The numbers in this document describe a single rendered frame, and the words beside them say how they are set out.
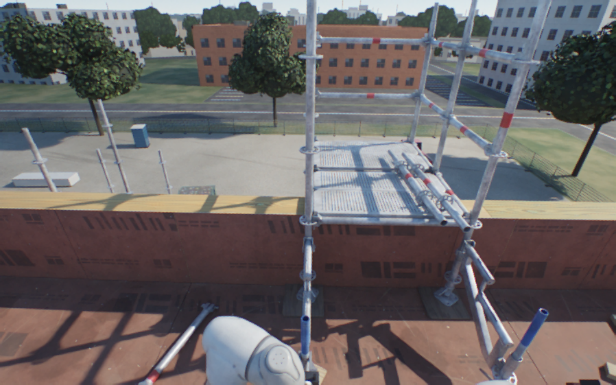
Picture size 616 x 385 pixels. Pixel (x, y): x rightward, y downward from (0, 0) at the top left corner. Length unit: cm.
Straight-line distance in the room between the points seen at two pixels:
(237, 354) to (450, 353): 173
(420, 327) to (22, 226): 305
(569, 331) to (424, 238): 122
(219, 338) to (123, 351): 159
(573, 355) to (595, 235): 87
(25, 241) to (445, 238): 322
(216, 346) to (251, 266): 154
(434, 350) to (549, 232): 120
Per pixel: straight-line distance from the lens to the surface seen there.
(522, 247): 277
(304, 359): 162
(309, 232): 205
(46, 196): 306
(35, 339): 292
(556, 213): 283
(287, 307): 242
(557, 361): 274
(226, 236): 233
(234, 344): 95
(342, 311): 243
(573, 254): 307
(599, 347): 301
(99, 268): 302
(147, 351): 245
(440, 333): 249
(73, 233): 288
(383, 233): 227
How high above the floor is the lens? 189
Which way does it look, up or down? 30 degrees down
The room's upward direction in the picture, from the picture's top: 1 degrees clockwise
